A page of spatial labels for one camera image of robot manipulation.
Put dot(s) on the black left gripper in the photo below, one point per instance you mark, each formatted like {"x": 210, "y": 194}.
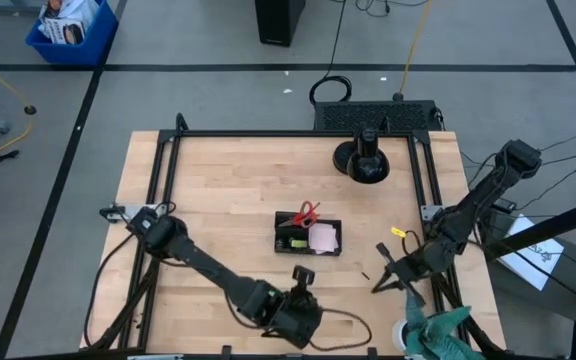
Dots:
{"x": 298, "y": 315}

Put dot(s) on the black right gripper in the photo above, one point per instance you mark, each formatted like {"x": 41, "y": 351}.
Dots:
{"x": 415, "y": 265}

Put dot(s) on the pink sticky note pad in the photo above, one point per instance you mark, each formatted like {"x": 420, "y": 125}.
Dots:
{"x": 318, "y": 235}
{"x": 332, "y": 246}

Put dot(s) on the small yellow-green sticky tabs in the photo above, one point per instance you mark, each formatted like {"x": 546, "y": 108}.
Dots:
{"x": 299, "y": 243}

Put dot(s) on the black binder clip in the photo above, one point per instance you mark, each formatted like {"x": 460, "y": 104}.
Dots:
{"x": 284, "y": 244}

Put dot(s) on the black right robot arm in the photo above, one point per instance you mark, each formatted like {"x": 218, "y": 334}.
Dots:
{"x": 478, "y": 205}

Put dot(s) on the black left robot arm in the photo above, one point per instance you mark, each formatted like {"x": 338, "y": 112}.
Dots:
{"x": 208, "y": 265}

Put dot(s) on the black mesh desk organizer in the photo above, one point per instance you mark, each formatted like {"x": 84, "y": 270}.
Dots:
{"x": 298, "y": 232}

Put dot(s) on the small dark screw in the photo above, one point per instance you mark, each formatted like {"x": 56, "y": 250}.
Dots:
{"x": 365, "y": 275}

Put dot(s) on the white plant pot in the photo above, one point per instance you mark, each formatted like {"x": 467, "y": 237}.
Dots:
{"x": 398, "y": 337}

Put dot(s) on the teal cloth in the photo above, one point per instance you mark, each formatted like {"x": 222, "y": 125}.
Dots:
{"x": 438, "y": 332}

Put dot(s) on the black power brick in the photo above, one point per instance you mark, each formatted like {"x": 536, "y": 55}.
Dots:
{"x": 504, "y": 205}

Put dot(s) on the white paper sheet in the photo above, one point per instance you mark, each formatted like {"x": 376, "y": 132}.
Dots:
{"x": 533, "y": 260}

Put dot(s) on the black metal stand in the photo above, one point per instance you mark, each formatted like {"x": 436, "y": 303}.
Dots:
{"x": 543, "y": 232}

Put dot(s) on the black perforated metal case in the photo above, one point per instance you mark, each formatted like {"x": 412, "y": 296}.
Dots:
{"x": 368, "y": 116}

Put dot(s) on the small black floor disc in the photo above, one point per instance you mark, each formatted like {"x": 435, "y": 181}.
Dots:
{"x": 30, "y": 109}

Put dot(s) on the blue plastic bin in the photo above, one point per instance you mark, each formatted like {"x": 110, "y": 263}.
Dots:
{"x": 78, "y": 52}

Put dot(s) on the printed papers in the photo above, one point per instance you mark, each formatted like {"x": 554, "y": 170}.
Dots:
{"x": 65, "y": 25}

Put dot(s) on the black round camera stand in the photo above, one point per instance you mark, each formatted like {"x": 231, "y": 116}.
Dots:
{"x": 365, "y": 167}

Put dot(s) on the black aluminium table frame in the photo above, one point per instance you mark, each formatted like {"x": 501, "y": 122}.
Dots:
{"x": 293, "y": 133}

